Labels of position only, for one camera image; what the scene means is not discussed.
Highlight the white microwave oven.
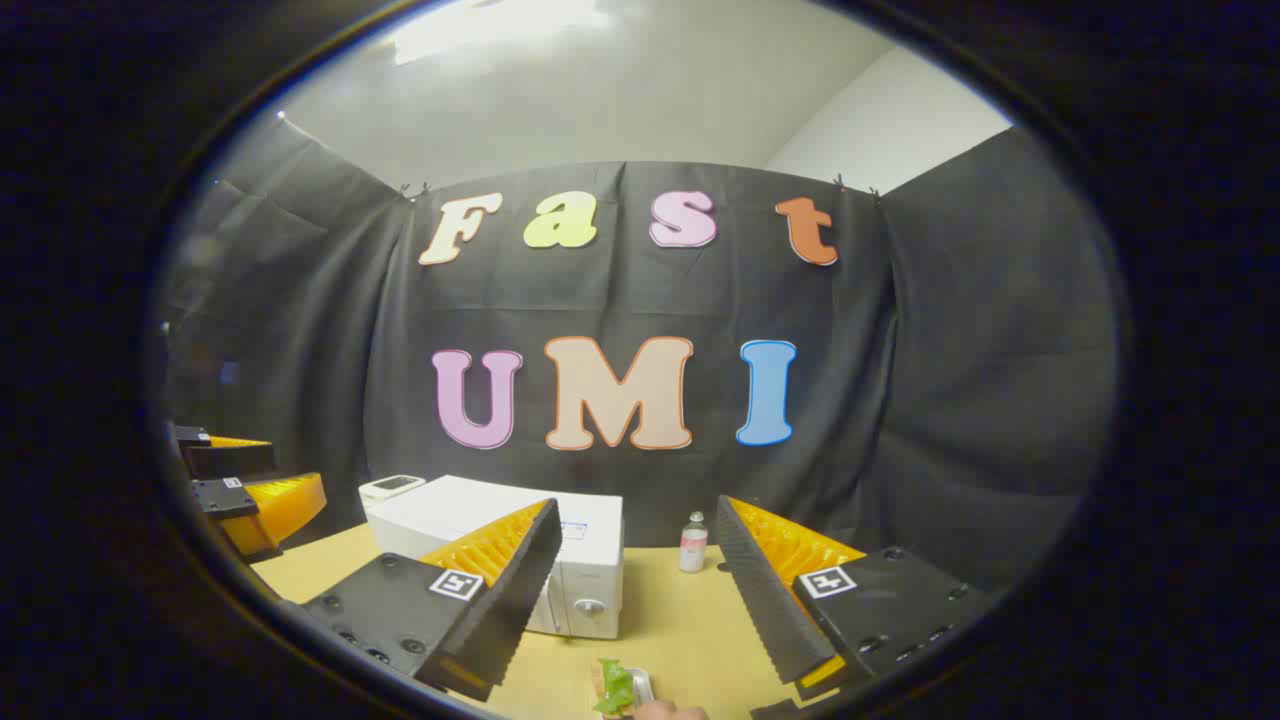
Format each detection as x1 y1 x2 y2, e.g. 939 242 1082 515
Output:
365 475 626 641

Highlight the small white device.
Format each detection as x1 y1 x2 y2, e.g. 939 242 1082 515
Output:
358 475 428 503

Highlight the white food tray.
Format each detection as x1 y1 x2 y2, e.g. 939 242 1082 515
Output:
590 665 657 717

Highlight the black backdrop cloth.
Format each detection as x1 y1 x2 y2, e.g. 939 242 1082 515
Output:
160 110 1121 591

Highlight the green lettuce leaf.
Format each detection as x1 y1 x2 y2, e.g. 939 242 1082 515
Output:
594 657 639 717

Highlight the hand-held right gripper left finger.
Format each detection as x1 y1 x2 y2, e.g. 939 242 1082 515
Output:
300 497 563 703

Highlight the small bottle with pink label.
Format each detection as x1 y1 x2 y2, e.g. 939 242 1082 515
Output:
679 511 709 574

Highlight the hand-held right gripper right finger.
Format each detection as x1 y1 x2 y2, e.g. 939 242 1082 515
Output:
715 494 991 701

